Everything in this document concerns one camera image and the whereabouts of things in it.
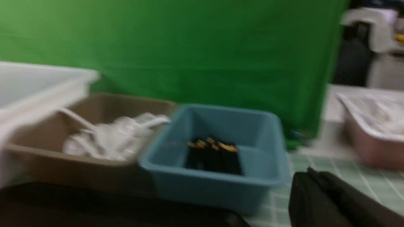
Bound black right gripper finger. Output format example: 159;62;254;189
288;167;404;227

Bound blue plastic bin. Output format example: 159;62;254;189
139;104;290;214

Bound pink bin with paper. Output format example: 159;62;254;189
336;93;404;172

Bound bundle of black chopsticks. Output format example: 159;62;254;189
184;137;244;176

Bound green backdrop cloth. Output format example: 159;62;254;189
0;0;349;149

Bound pile of white spoons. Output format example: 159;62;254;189
59;108;171;161

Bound black serving tray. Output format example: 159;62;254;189
0;183;249;227

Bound large translucent white tub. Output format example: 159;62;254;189
0;61;100;188

